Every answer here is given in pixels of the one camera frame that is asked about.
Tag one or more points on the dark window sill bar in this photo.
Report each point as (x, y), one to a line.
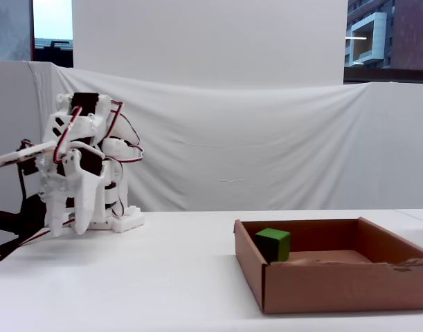
(387, 75)

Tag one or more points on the white partition panel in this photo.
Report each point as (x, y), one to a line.
(7, 103)

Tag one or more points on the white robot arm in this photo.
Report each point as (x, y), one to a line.
(123, 148)

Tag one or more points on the white draped cloth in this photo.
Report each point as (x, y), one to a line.
(266, 138)

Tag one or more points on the brown cardboard box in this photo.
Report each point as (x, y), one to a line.
(335, 290)

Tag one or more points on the white gripper with motor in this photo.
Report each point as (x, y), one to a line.
(82, 188)

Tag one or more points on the green cube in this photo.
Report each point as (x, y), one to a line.
(277, 247)

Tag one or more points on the building outside window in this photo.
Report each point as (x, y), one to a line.
(412, 34)

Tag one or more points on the white backdrop board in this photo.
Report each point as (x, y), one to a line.
(211, 34)

